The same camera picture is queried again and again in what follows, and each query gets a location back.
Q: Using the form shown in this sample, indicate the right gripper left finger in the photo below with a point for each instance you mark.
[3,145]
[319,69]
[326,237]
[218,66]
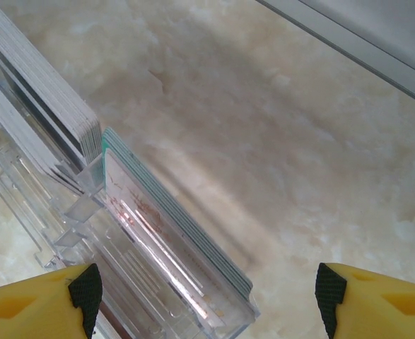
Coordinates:
[27,307]

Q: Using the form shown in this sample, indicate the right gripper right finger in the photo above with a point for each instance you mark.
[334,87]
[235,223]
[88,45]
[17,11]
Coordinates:
[387,307]

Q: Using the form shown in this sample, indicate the clear acrylic card stand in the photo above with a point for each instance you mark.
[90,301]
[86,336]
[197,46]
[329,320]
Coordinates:
[150,282]

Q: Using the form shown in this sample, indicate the blue credit card stack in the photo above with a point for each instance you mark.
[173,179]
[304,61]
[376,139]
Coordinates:
[164,212]

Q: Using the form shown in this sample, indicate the white magnetic stripe card stack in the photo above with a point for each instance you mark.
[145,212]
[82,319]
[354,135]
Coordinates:
[44,77]
[16,137]

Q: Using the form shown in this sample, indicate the aluminium frame rail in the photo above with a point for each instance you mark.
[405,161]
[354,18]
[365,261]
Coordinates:
[369,54]

